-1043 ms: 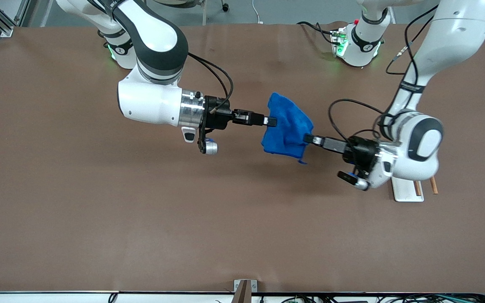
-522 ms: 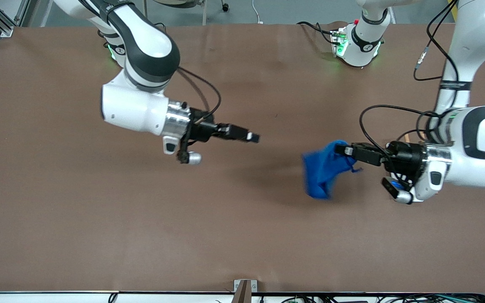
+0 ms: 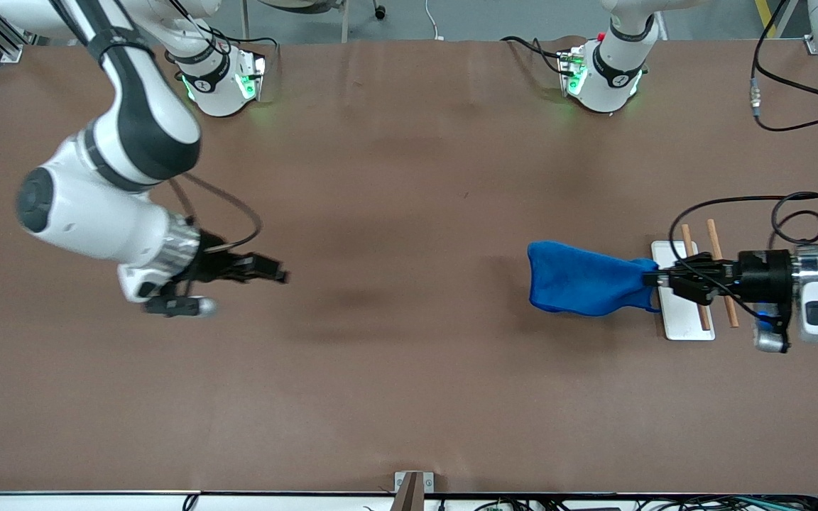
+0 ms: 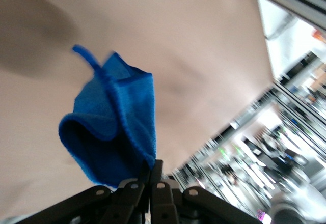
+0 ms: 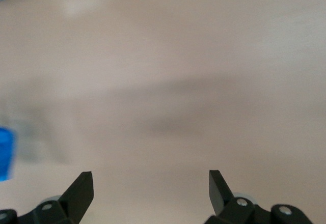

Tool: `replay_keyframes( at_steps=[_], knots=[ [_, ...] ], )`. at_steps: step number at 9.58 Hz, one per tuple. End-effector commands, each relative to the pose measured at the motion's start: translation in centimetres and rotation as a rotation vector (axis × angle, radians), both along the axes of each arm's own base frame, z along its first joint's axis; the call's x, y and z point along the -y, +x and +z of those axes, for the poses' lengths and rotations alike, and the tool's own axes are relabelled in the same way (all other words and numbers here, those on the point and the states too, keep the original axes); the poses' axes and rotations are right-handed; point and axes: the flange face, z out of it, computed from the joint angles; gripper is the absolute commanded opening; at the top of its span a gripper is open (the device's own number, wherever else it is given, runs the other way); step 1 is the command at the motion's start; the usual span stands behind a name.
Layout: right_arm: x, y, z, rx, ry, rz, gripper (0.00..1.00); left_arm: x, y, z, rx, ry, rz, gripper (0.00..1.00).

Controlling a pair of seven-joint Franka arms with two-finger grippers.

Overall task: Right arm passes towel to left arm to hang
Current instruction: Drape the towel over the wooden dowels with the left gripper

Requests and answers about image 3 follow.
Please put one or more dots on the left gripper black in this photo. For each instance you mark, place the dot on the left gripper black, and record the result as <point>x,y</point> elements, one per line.
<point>764,275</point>

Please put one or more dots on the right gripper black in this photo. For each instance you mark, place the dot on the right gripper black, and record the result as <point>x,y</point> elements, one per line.
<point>213,265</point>

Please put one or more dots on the blue microfiber towel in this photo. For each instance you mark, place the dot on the blue microfiber towel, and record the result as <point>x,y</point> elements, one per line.
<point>579,280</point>

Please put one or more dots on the white rack with wooden rods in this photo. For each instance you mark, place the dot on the white rack with wooden rods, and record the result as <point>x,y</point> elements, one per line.
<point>686,323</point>

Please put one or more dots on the chair base with caster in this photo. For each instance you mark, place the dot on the chair base with caster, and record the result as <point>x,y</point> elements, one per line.
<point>309,6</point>

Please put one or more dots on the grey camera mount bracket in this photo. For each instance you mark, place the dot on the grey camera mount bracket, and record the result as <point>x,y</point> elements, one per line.
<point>412,486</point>

